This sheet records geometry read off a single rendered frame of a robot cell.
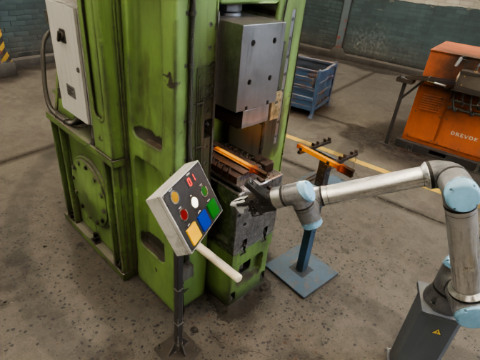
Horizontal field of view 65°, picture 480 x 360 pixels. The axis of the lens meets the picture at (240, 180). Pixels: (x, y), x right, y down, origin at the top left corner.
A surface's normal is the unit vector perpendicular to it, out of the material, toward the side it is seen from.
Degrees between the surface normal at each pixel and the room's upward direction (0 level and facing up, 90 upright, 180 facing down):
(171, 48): 89
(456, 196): 83
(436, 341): 90
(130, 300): 0
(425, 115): 90
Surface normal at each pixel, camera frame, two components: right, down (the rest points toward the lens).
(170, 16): -0.70, 0.30
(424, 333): -0.29, 0.48
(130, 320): 0.08, -0.85
